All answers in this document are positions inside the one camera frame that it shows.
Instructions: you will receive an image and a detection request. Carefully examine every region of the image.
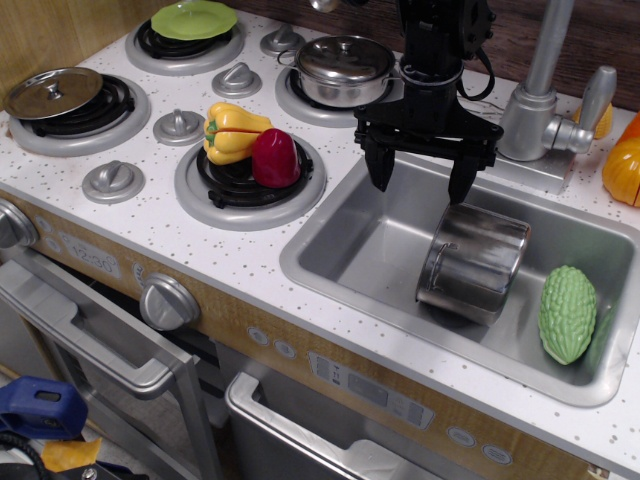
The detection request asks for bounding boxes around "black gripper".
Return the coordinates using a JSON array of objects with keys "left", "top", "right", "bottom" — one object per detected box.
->
[{"left": 354, "top": 83, "right": 503, "bottom": 204}]

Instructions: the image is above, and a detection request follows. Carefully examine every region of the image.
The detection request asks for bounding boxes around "tall steel pot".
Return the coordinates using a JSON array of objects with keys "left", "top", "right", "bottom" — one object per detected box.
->
[{"left": 416, "top": 203, "right": 531, "bottom": 326}]

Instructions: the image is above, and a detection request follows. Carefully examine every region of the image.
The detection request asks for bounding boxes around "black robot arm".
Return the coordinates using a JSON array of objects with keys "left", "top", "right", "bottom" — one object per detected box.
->
[{"left": 354, "top": 1, "right": 504, "bottom": 204}]

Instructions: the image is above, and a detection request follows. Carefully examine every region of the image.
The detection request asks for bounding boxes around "small lidded steel pot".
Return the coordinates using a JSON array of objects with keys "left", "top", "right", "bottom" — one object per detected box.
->
[{"left": 277, "top": 35, "right": 402, "bottom": 110}]

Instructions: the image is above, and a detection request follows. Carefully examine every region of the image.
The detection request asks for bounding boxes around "steel pot lid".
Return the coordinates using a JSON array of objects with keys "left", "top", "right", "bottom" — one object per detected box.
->
[{"left": 4, "top": 67, "right": 104, "bottom": 120}]

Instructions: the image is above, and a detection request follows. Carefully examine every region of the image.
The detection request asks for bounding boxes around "silver toy faucet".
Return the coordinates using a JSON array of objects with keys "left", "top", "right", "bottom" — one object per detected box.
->
[{"left": 495, "top": 1, "right": 617, "bottom": 194}]

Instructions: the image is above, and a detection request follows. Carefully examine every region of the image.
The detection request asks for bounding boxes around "red bell pepper toy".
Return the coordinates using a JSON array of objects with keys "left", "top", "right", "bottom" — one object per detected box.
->
[{"left": 252, "top": 128, "right": 301, "bottom": 189}]

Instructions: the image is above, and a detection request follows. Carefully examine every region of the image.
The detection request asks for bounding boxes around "grey stove knob back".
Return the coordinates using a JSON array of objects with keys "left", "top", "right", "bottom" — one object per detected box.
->
[{"left": 260, "top": 24, "right": 306, "bottom": 57}]

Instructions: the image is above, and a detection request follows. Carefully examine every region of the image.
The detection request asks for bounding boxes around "grey stove knob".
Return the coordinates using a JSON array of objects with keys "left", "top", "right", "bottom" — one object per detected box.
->
[
  {"left": 153, "top": 109, "right": 205, "bottom": 146},
  {"left": 82, "top": 160, "right": 145, "bottom": 204},
  {"left": 260, "top": 24, "right": 306, "bottom": 57},
  {"left": 211, "top": 62, "right": 262, "bottom": 99}
]

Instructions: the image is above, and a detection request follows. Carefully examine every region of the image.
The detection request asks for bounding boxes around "yellow corn toy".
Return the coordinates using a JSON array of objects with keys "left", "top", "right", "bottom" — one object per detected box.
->
[{"left": 593, "top": 103, "right": 613, "bottom": 140}]

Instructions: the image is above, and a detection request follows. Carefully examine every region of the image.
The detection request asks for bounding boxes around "yellow bell pepper toy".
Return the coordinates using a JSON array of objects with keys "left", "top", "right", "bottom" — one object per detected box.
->
[{"left": 203, "top": 102, "right": 273, "bottom": 166}]

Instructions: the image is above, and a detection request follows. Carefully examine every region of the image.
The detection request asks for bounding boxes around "front right stove burner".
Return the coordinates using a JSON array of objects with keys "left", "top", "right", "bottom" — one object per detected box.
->
[{"left": 174, "top": 138, "right": 326, "bottom": 231}]

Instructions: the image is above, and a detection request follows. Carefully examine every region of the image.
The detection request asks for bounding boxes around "orange pumpkin toy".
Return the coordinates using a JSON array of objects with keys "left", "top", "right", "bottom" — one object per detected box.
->
[{"left": 602, "top": 114, "right": 639, "bottom": 207}]

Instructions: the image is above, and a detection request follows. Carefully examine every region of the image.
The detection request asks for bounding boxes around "grey stove knob upper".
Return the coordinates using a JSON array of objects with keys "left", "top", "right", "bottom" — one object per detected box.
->
[{"left": 211, "top": 62, "right": 262, "bottom": 99}]

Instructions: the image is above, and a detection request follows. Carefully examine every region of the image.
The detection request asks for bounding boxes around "green bitter gourd toy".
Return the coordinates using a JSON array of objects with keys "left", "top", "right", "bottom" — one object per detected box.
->
[{"left": 538, "top": 265, "right": 597, "bottom": 365}]

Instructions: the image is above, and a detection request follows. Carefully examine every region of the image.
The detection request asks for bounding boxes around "grey stove knob middle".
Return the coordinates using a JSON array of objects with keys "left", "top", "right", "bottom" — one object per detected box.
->
[{"left": 153, "top": 109, "right": 205, "bottom": 146}]

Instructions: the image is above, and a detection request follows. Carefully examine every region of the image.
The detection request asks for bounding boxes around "green plastic plate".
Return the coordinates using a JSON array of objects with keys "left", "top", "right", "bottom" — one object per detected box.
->
[{"left": 151, "top": 1, "right": 238, "bottom": 41}]

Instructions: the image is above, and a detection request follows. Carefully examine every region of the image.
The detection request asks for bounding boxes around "silver oven dial right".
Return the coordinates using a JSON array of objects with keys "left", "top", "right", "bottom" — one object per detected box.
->
[{"left": 139, "top": 272, "right": 201, "bottom": 331}]

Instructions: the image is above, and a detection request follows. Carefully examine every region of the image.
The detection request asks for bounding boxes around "silver oven dial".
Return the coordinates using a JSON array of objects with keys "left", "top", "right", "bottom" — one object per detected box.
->
[
  {"left": 0, "top": 199, "right": 39, "bottom": 249},
  {"left": 139, "top": 272, "right": 201, "bottom": 331}
]

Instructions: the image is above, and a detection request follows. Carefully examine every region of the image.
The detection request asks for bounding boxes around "back left stove burner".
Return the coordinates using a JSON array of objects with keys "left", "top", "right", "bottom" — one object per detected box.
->
[{"left": 125, "top": 20, "right": 244, "bottom": 76}]

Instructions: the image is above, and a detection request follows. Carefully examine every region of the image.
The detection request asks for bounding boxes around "grey stove knob front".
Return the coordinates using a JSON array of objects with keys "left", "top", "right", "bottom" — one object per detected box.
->
[{"left": 82, "top": 160, "right": 145, "bottom": 204}]

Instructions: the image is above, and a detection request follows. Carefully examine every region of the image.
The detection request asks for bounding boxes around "front left stove burner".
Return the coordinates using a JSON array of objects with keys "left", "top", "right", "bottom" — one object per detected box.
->
[{"left": 8, "top": 76, "right": 151, "bottom": 157}]

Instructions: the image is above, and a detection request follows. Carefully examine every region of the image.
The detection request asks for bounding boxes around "silver dishwasher door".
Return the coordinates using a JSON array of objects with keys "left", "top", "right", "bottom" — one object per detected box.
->
[{"left": 225, "top": 368, "right": 476, "bottom": 479}]

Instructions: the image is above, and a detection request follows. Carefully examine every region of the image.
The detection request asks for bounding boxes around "silver oven door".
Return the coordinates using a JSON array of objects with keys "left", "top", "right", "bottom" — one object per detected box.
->
[{"left": 1, "top": 250, "right": 223, "bottom": 479}]

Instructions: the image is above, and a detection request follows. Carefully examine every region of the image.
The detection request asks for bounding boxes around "silver oven dial left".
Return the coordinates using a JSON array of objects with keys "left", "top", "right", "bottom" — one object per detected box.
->
[{"left": 0, "top": 199, "right": 39, "bottom": 249}]

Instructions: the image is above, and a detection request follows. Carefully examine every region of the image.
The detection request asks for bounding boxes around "blue clamp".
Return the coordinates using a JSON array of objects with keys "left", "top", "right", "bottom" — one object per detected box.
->
[{"left": 1, "top": 376, "right": 88, "bottom": 440}]

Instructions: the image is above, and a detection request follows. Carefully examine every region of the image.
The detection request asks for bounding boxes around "yellow tape piece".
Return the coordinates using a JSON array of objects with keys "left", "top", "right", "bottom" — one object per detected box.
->
[{"left": 41, "top": 438, "right": 102, "bottom": 473}]

